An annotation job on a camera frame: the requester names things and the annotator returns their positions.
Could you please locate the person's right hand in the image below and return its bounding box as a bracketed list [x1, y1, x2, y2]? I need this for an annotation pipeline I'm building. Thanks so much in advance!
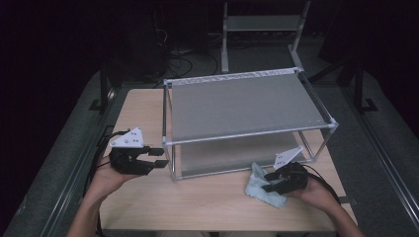
[286, 178, 341, 215]

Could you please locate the white metal stand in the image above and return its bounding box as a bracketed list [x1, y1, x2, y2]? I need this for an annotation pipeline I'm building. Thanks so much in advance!
[220, 0, 311, 75]

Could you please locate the two-tier grey mesh rack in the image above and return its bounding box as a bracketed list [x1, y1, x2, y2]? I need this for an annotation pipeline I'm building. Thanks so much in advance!
[161, 66, 340, 182]

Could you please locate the tangle of black floor cables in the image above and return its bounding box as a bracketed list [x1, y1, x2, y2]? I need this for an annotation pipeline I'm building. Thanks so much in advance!
[153, 9, 221, 88]

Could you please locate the right hand-held gripper black cable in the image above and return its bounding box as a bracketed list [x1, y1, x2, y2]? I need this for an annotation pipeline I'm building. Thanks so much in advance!
[302, 163, 343, 205]

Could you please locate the left hand-held gripper black cable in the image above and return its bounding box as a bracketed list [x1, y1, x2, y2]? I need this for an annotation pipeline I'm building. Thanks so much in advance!
[85, 129, 131, 237]

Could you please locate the metal frame rail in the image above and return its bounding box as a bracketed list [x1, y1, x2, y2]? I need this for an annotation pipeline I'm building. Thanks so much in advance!
[340, 86, 419, 228]
[39, 87, 118, 237]

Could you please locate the black upright stand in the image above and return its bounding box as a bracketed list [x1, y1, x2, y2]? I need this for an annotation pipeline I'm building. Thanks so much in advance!
[88, 62, 117, 116]
[353, 60, 379, 116]

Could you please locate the person's left hand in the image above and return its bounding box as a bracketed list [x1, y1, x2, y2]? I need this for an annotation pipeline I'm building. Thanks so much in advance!
[88, 157, 140, 200]

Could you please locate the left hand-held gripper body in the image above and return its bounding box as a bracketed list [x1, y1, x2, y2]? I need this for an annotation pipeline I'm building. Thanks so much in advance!
[108, 126, 156, 177]

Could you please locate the light blue cleaning cloth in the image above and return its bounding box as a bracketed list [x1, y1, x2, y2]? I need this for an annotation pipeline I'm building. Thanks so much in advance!
[244, 161, 290, 209]

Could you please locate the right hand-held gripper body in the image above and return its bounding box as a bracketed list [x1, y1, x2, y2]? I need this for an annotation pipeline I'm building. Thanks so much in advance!
[273, 145, 309, 197]

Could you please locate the hand-held gripper black cable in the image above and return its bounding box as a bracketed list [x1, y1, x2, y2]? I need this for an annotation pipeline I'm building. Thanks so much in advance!
[302, 163, 343, 205]
[85, 129, 131, 237]

